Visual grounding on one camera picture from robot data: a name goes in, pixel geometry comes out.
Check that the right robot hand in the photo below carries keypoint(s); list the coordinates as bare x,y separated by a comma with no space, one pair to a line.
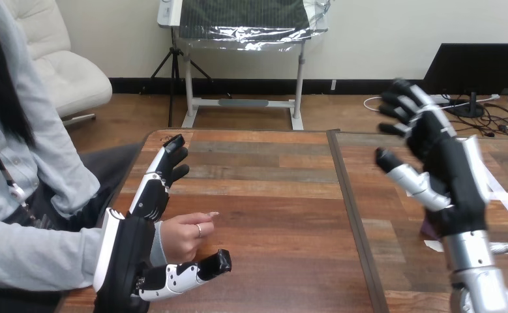
456,181

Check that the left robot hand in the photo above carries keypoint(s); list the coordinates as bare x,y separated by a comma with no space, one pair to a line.
124,250

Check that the person's hand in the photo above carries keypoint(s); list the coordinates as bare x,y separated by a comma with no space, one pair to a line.
184,237

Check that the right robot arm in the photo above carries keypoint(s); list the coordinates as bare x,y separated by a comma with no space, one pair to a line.
474,272

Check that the person's forearm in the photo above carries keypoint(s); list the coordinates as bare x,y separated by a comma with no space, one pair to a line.
37,259

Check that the purple block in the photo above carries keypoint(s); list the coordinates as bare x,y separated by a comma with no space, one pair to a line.
428,228

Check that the person's body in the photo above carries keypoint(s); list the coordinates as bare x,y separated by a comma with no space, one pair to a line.
33,129

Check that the white power strip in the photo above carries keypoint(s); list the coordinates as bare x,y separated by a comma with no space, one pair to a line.
440,99

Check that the dark screen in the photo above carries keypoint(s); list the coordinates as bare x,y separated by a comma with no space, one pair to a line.
474,65

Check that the white desk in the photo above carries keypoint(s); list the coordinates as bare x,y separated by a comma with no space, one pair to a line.
245,103

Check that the black tripod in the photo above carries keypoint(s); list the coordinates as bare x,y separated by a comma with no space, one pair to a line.
174,65

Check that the white cushioned chair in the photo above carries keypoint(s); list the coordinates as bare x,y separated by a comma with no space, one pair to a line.
63,69

